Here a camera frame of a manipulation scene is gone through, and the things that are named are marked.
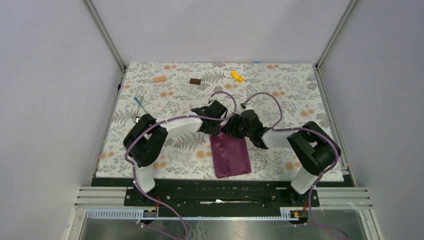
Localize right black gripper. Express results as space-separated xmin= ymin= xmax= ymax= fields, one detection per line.
xmin=220 ymin=113 xmax=253 ymax=139

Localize purple cloth napkin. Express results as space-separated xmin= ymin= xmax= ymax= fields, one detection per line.
xmin=209 ymin=132 xmax=252 ymax=179

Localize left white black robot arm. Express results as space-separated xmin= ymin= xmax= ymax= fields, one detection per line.
xmin=123 ymin=100 xmax=228 ymax=206

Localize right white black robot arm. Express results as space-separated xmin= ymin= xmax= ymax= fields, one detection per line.
xmin=220 ymin=109 xmax=341 ymax=206

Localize brown toy block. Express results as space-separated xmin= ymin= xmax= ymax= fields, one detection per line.
xmin=189 ymin=78 xmax=202 ymax=85

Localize yellow toy piece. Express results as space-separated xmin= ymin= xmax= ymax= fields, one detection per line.
xmin=230 ymin=71 xmax=244 ymax=83

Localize floral patterned table mat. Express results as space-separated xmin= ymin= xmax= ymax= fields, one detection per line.
xmin=95 ymin=62 xmax=345 ymax=182

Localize orange toy block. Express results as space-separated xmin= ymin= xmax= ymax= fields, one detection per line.
xmin=152 ymin=75 xmax=167 ymax=83

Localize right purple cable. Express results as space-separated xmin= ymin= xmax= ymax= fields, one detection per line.
xmin=240 ymin=92 xmax=350 ymax=239

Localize white slotted cable duct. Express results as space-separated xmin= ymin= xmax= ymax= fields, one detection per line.
xmin=86 ymin=207 xmax=301 ymax=221

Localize right aluminium frame post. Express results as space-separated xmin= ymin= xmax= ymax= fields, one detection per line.
xmin=315 ymin=0 xmax=359 ymax=71

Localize aluminium frame post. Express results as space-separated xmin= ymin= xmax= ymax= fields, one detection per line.
xmin=315 ymin=0 xmax=359 ymax=71
xmin=82 ymin=0 xmax=127 ymax=72

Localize left aluminium frame post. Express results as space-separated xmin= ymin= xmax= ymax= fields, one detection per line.
xmin=82 ymin=0 xmax=127 ymax=72

